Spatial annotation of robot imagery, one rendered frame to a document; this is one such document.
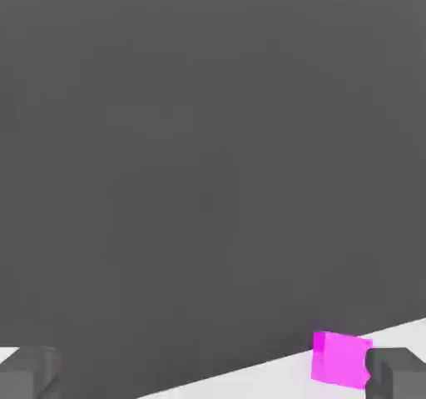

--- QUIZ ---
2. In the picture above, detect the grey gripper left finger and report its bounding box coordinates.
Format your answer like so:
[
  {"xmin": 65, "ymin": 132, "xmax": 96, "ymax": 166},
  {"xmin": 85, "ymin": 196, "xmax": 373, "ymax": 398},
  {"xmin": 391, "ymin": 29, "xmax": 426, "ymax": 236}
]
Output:
[{"xmin": 0, "ymin": 346, "xmax": 62, "ymax": 399}]

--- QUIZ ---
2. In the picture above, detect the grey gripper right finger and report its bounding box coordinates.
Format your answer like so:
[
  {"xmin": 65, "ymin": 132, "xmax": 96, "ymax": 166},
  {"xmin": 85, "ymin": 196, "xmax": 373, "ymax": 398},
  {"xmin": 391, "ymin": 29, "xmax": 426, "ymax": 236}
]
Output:
[{"xmin": 364, "ymin": 347, "xmax": 426, "ymax": 399}]

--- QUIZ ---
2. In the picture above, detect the large magenta box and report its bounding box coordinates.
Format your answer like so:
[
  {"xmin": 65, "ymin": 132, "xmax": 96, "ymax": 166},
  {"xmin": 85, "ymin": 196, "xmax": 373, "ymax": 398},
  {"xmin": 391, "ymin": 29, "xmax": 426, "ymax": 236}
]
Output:
[{"xmin": 310, "ymin": 331, "xmax": 374, "ymax": 391}]

